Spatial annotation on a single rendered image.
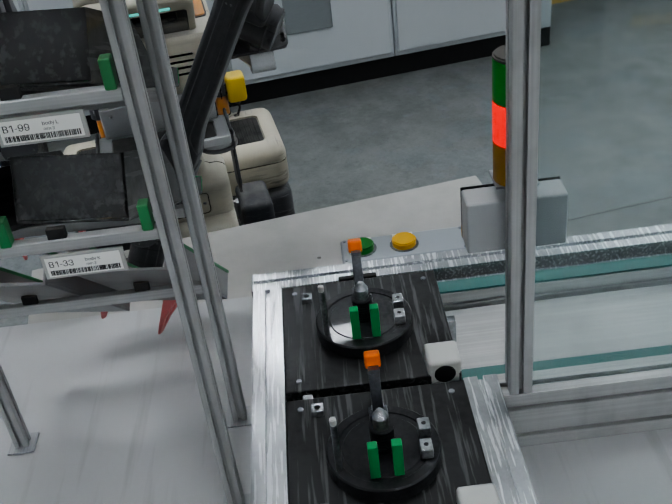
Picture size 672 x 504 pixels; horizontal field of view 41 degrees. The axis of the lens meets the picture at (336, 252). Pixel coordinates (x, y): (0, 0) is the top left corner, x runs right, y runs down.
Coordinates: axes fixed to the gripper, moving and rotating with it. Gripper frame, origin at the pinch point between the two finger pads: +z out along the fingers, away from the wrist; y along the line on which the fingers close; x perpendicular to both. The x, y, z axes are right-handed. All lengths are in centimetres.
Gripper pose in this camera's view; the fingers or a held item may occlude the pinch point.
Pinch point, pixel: (132, 320)
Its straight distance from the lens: 152.2
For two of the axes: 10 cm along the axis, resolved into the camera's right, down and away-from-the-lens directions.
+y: 9.6, 2.5, -0.8
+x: 1.2, -1.5, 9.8
